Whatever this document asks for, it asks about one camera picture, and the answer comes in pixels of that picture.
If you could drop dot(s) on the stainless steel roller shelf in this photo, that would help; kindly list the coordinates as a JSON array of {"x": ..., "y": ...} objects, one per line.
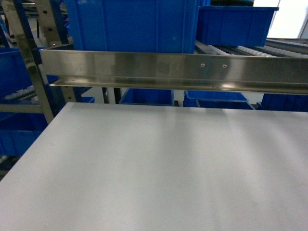
[{"x": 278, "y": 67}]

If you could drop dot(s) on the large blue bin on shelf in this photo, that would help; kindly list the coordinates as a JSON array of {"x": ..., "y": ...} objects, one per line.
[{"x": 162, "y": 26}]

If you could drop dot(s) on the blue bin right on shelf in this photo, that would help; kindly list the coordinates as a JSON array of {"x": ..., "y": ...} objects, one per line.
[{"x": 234, "y": 25}]

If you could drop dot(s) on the steel rack upright post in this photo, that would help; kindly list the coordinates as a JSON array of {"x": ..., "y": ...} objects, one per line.
[{"x": 50, "y": 19}]

